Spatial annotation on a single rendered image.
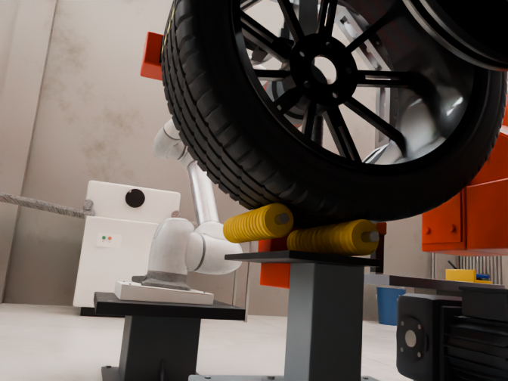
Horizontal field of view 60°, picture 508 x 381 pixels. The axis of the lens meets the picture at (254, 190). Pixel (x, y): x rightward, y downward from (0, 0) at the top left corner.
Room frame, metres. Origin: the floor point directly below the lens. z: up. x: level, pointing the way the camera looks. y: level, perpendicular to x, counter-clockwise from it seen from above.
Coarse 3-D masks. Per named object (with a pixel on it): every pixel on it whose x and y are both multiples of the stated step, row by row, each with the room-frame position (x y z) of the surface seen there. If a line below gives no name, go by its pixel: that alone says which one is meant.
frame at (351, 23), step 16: (240, 0) 0.89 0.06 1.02; (256, 0) 0.94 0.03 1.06; (272, 0) 0.97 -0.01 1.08; (320, 0) 0.95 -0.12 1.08; (336, 16) 1.01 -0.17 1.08; (352, 16) 0.98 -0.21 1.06; (352, 32) 1.03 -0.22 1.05; (368, 48) 1.05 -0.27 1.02; (384, 48) 1.01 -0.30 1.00; (368, 64) 1.05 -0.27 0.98; (384, 64) 1.01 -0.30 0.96; (384, 96) 1.06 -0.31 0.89; (384, 112) 1.06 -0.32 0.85; (384, 144) 1.03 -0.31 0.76; (368, 160) 1.01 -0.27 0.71
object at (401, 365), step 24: (480, 288) 0.82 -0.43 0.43; (408, 312) 0.96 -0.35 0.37; (432, 312) 0.90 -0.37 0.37; (456, 312) 0.89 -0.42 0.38; (480, 312) 0.83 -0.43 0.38; (504, 312) 0.78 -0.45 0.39; (408, 336) 0.96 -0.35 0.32; (432, 336) 0.90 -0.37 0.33; (456, 336) 0.86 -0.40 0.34; (480, 336) 0.82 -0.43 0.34; (504, 336) 0.77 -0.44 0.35; (408, 360) 0.96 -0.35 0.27; (432, 360) 0.90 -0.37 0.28; (456, 360) 0.87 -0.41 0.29; (480, 360) 0.81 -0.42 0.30; (504, 360) 0.76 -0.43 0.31
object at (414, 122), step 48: (288, 0) 0.85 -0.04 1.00; (336, 0) 0.89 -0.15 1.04; (384, 0) 0.88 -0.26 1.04; (240, 48) 0.62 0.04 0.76; (288, 48) 0.85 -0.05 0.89; (336, 48) 0.86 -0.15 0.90; (432, 48) 0.86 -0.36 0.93; (288, 96) 0.86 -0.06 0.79; (336, 96) 0.87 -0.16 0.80; (432, 96) 0.88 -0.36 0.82; (336, 144) 0.91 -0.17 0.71; (432, 144) 0.78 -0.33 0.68
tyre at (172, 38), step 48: (192, 0) 0.60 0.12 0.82; (192, 48) 0.60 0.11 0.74; (192, 96) 0.66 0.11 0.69; (240, 96) 0.62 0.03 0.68; (480, 96) 0.78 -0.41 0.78; (192, 144) 0.79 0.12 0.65; (240, 144) 0.63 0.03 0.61; (288, 144) 0.65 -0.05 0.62; (480, 144) 0.77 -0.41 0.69; (240, 192) 0.79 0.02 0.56; (288, 192) 0.67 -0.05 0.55; (336, 192) 0.68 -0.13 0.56; (384, 192) 0.71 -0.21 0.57; (432, 192) 0.74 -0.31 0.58
